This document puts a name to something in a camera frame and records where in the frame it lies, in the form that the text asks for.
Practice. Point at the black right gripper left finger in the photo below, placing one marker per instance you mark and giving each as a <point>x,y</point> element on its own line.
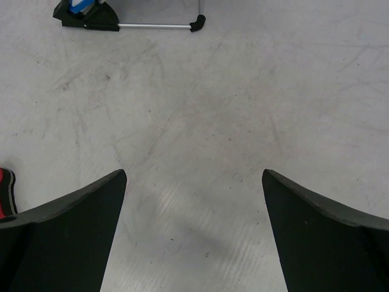
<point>63,245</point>

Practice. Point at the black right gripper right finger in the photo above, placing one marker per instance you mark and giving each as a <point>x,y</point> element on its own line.
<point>324,245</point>

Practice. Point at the red bone-shaped eraser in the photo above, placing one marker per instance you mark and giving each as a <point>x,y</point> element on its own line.
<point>7,198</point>

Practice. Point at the blue-framed whiteboard with stand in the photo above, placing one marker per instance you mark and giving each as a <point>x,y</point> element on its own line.
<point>100,16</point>

